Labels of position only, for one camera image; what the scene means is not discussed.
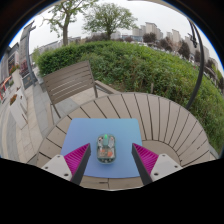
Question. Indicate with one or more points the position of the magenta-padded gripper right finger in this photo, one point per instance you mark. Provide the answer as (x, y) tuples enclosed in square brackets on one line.
[(165, 165)]

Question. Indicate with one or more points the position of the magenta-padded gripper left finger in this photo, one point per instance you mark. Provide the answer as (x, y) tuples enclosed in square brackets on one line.
[(60, 166)]

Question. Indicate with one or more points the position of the transparent computer mouse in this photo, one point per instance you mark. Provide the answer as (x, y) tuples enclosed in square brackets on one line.
[(106, 150)]

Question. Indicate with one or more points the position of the blue mouse pad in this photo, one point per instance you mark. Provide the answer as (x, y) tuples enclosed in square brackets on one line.
[(126, 133)]

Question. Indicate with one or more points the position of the brown slatted chair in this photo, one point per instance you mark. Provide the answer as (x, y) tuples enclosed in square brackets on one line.
[(68, 81)]

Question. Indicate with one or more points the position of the dark curved umbrella pole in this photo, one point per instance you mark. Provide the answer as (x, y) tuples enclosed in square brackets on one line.
[(201, 66)]

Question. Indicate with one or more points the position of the thin sparse tree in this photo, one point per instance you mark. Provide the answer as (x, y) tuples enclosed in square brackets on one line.
[(65, 30)]

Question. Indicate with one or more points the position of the apartment buildings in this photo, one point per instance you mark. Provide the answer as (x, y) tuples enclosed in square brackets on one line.
[(150, 28)]

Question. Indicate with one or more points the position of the round leafy tree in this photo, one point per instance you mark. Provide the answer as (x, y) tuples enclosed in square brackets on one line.
[(108, 18)]

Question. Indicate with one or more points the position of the dark grey post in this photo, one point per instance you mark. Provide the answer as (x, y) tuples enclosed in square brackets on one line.
[(28, 53)]

